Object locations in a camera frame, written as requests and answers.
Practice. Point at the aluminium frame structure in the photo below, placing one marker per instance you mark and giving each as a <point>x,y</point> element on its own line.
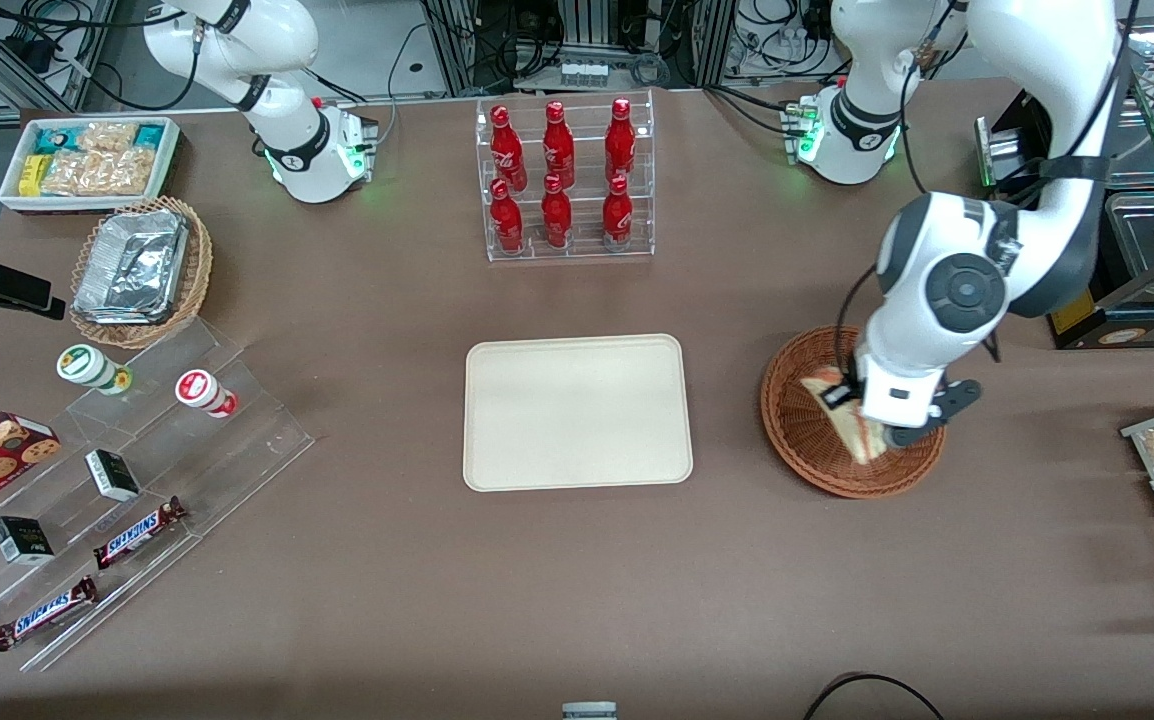
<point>587,25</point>

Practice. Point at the red cola bottle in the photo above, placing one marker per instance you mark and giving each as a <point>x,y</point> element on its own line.
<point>617,215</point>
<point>620,145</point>
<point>507,222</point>
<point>558,148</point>
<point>507,150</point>
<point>556,218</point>

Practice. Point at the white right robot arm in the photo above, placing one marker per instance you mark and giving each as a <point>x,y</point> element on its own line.
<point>237,40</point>

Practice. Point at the silver metal control box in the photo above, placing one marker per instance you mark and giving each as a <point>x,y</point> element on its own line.
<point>1002,150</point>

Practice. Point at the white plastic snack tub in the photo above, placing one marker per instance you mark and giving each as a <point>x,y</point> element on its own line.
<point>12,200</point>

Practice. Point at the green lid drink cup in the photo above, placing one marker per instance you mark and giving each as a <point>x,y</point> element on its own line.
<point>87,366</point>

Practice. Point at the clear cracker pack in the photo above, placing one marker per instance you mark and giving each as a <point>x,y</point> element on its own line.
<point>69,172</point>
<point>107,136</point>
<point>125,172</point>

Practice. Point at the aluminium foil tray stack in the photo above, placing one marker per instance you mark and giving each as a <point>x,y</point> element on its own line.
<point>132,268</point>

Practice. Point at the black food warmer cabinet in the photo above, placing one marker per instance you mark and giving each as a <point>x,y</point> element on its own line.
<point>1137,230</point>

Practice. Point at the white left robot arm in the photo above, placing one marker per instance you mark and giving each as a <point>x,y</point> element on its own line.
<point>967,290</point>

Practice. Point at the round brown wicker basket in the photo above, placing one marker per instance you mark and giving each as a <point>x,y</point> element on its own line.
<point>797,440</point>

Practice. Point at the light wicker basket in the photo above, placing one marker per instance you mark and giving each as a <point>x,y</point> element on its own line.
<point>199,260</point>

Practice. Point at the white power strip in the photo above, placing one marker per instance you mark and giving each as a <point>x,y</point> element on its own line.
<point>583,74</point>

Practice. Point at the beige rectangular tray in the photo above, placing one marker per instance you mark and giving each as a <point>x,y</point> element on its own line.
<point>577,412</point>

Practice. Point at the clear acrylic stepped shelf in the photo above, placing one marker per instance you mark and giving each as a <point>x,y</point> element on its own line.
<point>237,455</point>

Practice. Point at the small black box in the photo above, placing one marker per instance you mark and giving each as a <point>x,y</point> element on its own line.
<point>112,475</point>
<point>22,540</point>

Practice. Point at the red lid drink cup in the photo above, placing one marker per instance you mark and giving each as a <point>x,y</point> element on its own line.
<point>202,391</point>

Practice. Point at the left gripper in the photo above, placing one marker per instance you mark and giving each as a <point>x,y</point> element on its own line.
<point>849,384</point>

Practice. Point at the yellow snack packet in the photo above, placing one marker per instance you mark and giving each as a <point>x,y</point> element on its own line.
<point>32,175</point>

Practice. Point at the triangular sandwich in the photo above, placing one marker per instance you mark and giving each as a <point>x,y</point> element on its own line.
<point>852,437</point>

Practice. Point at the Snickers chocolate bar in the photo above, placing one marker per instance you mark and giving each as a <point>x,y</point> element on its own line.
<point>45,613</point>
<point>137,533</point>

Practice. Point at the clear acrylic bottle rack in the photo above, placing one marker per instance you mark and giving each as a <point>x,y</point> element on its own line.
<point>582,170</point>

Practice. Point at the teal snack packet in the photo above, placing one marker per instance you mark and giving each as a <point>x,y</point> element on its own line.
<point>150,135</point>
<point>57,139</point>

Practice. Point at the small grey device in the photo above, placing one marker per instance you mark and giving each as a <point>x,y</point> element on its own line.
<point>589,711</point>

